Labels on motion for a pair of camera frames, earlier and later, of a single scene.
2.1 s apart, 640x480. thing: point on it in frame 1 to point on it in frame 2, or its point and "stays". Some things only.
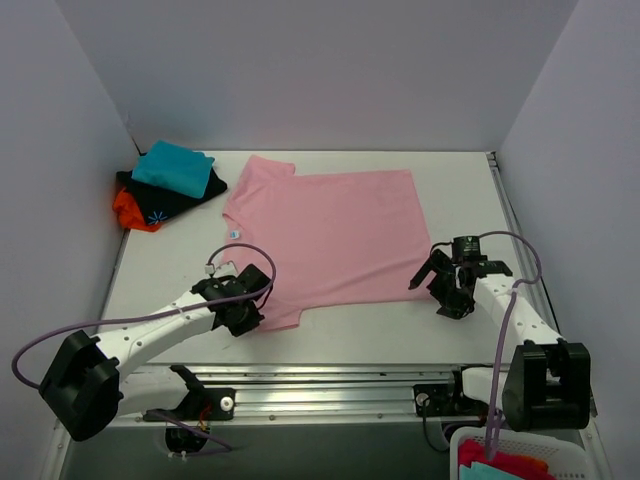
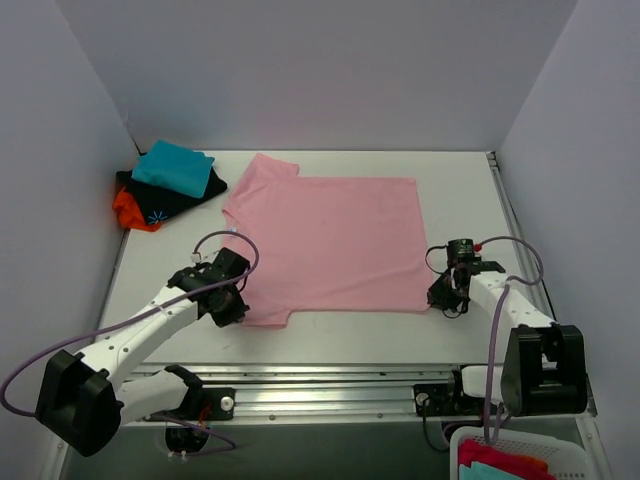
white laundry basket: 566,452 stays
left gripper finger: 246,320 to 233,311
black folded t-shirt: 158,204 stays
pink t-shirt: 327,240 stays
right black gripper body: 441,279 to 441,295
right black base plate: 447,400 stays
